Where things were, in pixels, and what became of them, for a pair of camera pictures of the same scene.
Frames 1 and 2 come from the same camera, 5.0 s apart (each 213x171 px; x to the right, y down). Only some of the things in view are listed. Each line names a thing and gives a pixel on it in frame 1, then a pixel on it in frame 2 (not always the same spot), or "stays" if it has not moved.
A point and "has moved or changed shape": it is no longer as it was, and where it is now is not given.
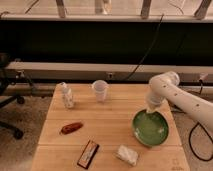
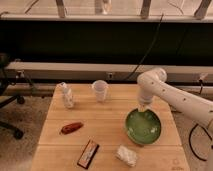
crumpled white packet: (127, 154) stays
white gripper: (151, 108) → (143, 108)
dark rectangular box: (88, 154) stays
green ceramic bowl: (150, 128) has moved or changed shape
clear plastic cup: (100, 87) stays
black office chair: (7, 99) stays
